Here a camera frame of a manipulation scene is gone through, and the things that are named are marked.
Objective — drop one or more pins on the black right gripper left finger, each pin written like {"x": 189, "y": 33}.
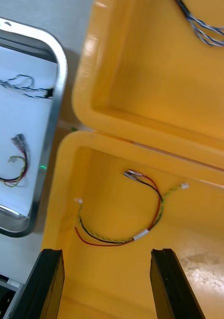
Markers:
{"x": 42, "y": 286}

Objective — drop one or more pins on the red black green-yellow harness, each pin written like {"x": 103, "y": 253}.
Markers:
{"x": 24, "y": 164}
{"x": 159, "y": 199}

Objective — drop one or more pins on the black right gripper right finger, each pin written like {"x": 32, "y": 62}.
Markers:
{"x": 171, "y": 286}

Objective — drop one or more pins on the yellow-orange plastic bin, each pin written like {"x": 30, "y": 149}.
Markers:
{"x": 154, "y": 82}
{"x": 112, "y": 274}

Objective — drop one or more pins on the steel tray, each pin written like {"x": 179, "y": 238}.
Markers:
{"x": 57, "y": 74}

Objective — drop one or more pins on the white sheet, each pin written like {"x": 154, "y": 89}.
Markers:
{"x": 15, "y": 117}

